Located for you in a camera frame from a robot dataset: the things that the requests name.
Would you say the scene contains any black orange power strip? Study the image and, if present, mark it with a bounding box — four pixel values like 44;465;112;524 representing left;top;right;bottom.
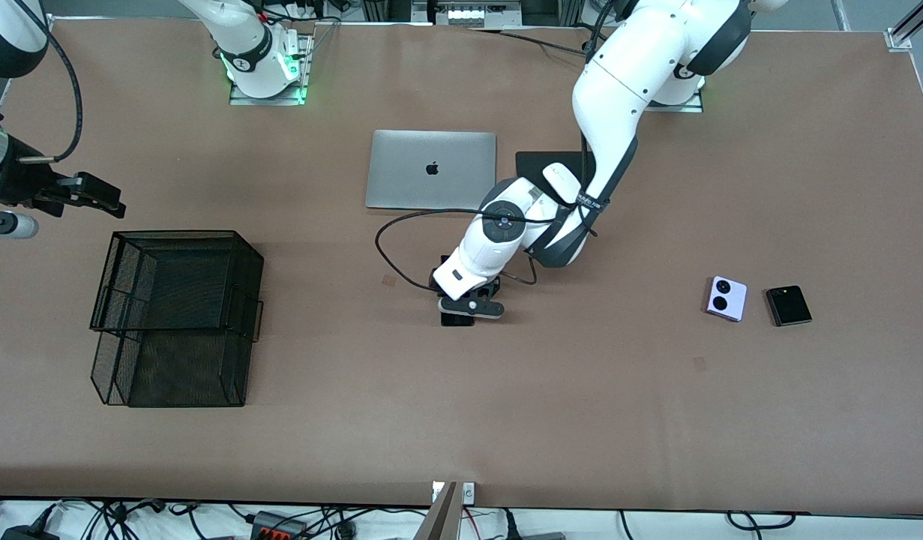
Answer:
251;511;310;540

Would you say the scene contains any silver closed laptop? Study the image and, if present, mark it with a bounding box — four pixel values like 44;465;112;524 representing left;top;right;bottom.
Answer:
365;130;498;213

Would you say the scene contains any lilac flip phone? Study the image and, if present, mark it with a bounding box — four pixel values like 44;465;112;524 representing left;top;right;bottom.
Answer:
706;275;748;323

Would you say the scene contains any black looped floor cable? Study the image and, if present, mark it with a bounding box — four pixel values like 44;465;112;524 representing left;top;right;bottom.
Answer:
727;511;796;530

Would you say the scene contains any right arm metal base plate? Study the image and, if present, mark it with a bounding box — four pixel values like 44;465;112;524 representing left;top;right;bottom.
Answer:
229;30;313;107

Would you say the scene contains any black cable on table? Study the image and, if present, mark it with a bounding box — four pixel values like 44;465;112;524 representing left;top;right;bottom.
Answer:
469;27;604;59

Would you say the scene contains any black mesh two-tier tray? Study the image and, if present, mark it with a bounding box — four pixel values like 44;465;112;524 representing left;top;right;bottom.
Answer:
89;229;265;409

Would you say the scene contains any white metal table bracket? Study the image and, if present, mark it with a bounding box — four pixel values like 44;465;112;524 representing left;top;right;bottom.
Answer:
431;481;477;505

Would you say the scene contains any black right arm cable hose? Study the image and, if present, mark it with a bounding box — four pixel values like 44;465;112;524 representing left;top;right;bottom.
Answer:
25;0;84;164

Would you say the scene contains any white power strip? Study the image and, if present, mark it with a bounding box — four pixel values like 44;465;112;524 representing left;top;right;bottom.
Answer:
446;6;523;29

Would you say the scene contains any white computer mouse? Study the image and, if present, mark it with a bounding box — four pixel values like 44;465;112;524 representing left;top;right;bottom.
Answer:
542;162;583;203

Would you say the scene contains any grey beam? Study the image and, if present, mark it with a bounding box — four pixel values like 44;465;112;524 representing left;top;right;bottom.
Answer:
414;484;460;540

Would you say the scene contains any black mouse pad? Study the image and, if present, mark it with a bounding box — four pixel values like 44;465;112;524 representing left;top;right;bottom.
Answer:
515;151;586;190

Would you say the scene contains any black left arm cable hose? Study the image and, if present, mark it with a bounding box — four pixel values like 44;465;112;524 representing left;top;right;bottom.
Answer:
374;0;619;290

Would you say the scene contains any black flip phone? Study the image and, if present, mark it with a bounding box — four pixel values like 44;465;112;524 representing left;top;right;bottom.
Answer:
766;285;813;327

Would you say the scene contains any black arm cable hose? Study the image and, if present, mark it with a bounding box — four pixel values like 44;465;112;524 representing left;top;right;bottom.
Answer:
374;0;619;290
25;0;84;164

